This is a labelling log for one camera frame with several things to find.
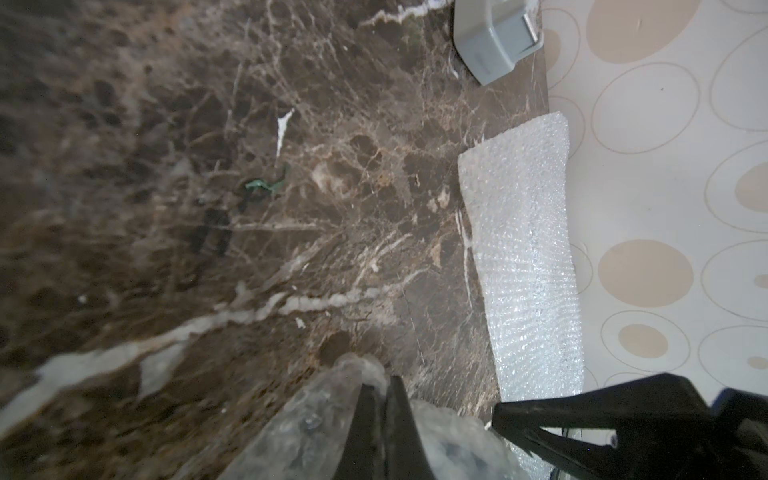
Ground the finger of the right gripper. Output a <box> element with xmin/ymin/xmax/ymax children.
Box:
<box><xmin>491</xmin><ymin>373</ymin><xmax>767</xmax><ymax>479</ymax></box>

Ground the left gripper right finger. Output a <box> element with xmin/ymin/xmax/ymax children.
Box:
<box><xmin>383</xmin><ymin>376</ymin><xmax>435</xmax><ymax>480</ymax></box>

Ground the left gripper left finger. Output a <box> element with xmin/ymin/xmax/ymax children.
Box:
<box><xmin>332</xmin><ymin>384</ymin><xmax>384</xmax><ymax>480</ymax></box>

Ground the white green small device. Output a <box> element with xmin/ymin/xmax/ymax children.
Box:
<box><xmin>453</xmin><ymin>0</ymin><xmax>544</xmax><ymax>86</ymax></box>

